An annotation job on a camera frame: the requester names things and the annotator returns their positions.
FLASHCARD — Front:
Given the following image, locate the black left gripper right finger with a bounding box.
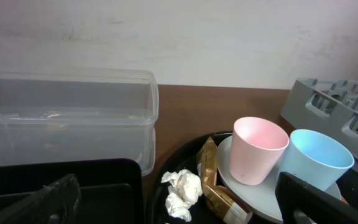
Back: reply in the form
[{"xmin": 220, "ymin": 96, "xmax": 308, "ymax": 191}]
[{"xmin": 275, "ymin": 172, "xmax": 358, "ymax": 224}]

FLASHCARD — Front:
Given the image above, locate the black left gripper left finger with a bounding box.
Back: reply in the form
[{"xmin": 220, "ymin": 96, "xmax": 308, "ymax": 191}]
[{"xmin": 0, "ymin": 174, "xmax": 81, "ymax": 224}]

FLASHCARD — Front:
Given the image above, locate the grey round plate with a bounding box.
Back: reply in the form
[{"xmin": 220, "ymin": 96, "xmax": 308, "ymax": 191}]
[{"xmin": 216, "ymin": 134, "xmax": 342, "ymax": 224}]

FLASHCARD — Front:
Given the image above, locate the blue plastic cup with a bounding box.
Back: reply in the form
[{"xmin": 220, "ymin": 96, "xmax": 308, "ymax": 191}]
[{"xmin": 278, "ymin": 129, "xmax": 355, "ymax": 191}]

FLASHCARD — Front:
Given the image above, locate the gold snack wrapper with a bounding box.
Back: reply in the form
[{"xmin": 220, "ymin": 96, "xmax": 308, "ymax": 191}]
[{"xmin": 196, "ymin": 137, "xmax": 253, "ymax": 224}]

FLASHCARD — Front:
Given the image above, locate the pink plastic cup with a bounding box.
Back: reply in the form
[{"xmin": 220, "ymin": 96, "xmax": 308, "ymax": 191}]
[{"xmin": 229, "ymin": 117, "xmax": 290, "ymax": 185}]

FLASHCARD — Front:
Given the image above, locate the white tissue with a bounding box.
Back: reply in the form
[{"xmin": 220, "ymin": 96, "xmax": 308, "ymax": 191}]
[{"xmin": 161, "ymin": 169, "xmax": 203, "ymax": 222}]

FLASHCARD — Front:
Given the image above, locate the grey dishwasher rack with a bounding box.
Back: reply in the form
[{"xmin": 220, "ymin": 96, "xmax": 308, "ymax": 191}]
[{"xmin": 280, "ymin": 78, "xmax": 358, "ymax": 160}]

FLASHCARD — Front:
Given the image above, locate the black rectangular tray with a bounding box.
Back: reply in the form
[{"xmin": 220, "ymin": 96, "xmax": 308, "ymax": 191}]
[{"xmin": 0, "ymin": 159, "xmax": 144, "ymax": 223}]

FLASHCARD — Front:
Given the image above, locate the clear plastic bin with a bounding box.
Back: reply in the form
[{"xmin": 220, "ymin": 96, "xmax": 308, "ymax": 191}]
[{"xmin": 0, "ymin": 68, "xmax": 159, "ymax": 175}]

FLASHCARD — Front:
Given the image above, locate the black round tray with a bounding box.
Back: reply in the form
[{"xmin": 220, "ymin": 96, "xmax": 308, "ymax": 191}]
[{"xmin": 146, "ymin": 130, "xmax": 358, "ymax": 224}]

